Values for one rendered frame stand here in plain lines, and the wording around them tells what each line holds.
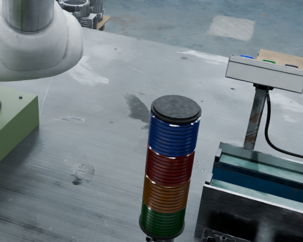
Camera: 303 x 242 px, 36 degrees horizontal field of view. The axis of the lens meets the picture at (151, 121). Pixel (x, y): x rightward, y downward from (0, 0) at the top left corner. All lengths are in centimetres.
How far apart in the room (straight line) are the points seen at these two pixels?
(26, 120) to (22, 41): 28
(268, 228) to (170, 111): 44
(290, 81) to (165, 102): 54
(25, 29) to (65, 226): 40
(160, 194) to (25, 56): 53
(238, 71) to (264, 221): 34
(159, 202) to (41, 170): 56
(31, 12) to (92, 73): 64
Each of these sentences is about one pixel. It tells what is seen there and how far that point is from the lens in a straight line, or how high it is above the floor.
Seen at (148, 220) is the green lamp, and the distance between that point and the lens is 63.
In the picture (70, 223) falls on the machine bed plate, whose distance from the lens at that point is 99.
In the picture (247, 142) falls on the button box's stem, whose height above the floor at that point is 87.
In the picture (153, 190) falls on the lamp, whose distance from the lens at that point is 60.
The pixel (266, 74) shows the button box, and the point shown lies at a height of 106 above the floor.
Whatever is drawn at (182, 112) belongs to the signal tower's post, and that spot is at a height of 122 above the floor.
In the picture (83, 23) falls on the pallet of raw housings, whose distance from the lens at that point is 297.
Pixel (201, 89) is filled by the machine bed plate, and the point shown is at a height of 80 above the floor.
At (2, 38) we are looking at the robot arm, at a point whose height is 110.
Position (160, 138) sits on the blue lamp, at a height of 119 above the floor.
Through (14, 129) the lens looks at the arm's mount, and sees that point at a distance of 118.
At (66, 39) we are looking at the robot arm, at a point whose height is 108.
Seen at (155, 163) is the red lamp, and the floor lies 115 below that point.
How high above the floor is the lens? 149
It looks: 32 degrees down
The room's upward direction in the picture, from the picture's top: 5 degrees clockwise
